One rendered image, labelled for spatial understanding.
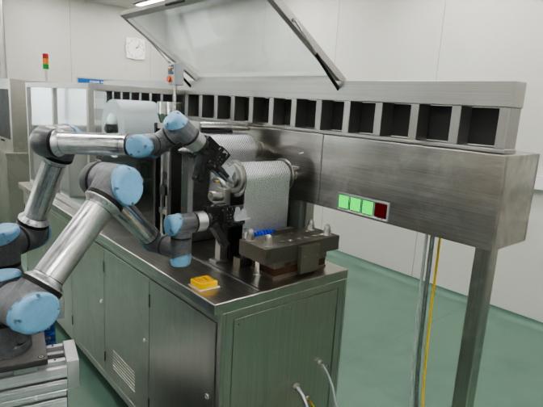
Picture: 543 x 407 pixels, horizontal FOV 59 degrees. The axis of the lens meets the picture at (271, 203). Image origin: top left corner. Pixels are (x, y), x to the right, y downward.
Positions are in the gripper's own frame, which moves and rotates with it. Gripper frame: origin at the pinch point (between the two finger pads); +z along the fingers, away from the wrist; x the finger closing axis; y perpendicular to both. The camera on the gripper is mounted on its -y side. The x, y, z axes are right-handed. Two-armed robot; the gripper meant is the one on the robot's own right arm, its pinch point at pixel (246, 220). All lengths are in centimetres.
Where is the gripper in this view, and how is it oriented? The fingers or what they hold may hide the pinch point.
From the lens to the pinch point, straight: 190.3
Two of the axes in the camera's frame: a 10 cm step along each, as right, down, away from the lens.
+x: -6.5, -1.9, 7.4
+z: 7.6, -0.9, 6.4
